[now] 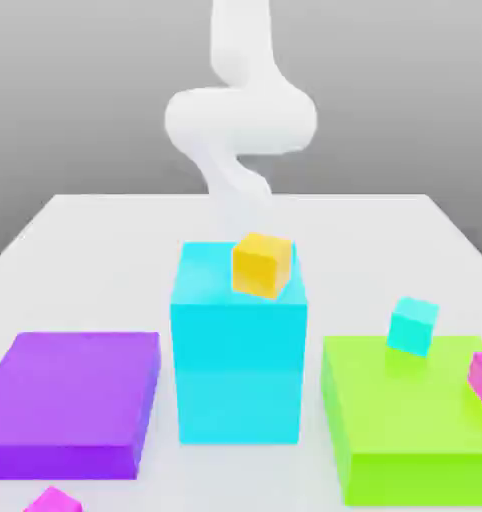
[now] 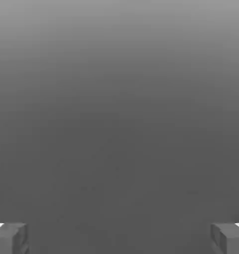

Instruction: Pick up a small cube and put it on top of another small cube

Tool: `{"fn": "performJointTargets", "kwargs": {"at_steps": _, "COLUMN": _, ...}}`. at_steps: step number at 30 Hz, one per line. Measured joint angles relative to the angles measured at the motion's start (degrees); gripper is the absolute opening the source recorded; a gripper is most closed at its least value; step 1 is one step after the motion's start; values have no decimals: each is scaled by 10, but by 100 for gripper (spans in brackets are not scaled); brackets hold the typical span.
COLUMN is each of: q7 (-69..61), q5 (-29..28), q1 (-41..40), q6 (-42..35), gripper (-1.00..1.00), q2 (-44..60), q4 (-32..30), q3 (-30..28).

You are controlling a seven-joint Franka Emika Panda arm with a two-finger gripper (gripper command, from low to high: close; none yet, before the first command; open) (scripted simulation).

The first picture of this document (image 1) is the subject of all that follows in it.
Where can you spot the large purple box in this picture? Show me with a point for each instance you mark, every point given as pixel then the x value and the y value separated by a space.
pixel 73 392

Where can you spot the large cyan box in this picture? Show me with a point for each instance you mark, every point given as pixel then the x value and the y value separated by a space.
pixel 238 372

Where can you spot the large green box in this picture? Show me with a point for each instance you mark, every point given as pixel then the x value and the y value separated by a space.
pixel 409 420

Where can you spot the small yellow cube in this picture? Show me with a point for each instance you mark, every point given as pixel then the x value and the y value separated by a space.
pixel 257 268

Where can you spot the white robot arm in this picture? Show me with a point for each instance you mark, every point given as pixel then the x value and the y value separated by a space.
pixel 241 120

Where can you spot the small cyan cube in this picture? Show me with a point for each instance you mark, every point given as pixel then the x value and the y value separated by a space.
pixel 411 328

